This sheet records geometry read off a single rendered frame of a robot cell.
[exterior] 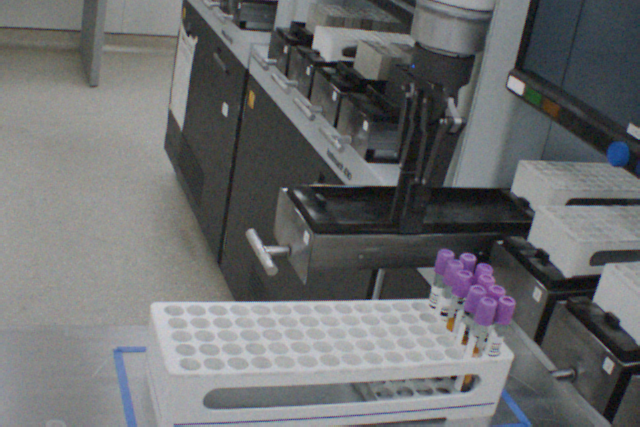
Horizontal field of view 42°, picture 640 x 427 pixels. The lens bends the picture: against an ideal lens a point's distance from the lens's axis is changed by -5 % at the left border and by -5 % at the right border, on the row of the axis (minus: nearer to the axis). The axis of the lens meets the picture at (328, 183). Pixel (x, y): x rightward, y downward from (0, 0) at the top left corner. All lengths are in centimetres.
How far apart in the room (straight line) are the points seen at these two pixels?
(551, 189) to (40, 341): 73
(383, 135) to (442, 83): 50
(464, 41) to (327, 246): 30
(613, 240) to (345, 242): 34
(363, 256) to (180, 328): 42
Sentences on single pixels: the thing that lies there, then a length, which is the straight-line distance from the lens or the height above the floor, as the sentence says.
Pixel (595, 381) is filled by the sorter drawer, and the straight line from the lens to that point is 99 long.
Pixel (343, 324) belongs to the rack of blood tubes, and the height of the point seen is 88.
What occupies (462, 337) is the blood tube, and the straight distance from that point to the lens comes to 74.
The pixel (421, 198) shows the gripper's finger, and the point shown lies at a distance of 107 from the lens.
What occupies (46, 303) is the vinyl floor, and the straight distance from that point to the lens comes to 234.
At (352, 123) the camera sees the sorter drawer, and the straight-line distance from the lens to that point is 155.
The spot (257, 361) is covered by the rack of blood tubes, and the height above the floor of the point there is 88.
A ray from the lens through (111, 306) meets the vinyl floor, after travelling 235.
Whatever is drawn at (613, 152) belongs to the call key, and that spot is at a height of 98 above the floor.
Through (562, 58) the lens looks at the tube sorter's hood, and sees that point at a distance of 116.
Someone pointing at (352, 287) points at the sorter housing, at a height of 52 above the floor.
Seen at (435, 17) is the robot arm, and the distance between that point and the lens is 99.
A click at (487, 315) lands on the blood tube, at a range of 70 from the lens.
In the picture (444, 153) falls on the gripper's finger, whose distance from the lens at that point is 103.
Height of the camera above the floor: 126
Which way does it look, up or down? 23 degrees down
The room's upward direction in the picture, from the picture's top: 11 degrees clockwise
